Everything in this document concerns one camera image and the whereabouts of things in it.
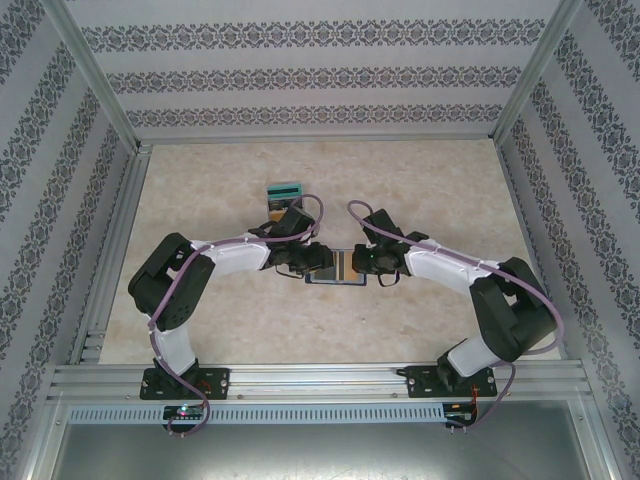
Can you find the navy leather card holder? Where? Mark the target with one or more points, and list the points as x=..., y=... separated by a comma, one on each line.
x=327, y=266

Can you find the orange card with grey stripe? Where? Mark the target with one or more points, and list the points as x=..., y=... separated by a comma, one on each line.
x=346, y=267

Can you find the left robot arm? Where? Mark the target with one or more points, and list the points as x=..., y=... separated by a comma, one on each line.
x=170, y=280

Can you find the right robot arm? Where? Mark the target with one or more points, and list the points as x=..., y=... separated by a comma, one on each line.
x=510, y=310

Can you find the teal card with black stripe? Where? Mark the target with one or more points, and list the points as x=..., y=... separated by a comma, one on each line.
x=285, y=189

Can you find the clear acrylic box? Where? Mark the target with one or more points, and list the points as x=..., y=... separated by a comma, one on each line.
x=285, y=205

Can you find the right circuit board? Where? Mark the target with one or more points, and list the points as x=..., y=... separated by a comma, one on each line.
x=460, y=411

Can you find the circuit board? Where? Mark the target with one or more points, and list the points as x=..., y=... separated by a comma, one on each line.
x=185, y=412
x=460, y=411

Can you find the left circuit board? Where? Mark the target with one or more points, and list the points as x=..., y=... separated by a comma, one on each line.
x=185, y=412

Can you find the grey sheet metal panel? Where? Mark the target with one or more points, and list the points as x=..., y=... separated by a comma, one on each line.
x=320, y=450

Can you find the aluminium mounting rail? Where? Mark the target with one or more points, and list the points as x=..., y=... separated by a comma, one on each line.
x=320, y=382

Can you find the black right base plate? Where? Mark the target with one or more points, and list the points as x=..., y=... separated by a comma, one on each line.
x=420, y=382

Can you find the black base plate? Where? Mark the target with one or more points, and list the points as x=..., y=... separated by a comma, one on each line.
x=420, y=382
x=215, y=382

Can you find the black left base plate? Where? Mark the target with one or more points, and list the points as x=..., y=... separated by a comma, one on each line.
x=215, y=382

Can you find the aluminium side rail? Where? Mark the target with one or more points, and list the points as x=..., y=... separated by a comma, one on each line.
x=530, y=200
x=112, y=250

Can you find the aluminium frame post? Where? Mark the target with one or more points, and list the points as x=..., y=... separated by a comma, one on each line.
x=540, y=70
x=90, y=75

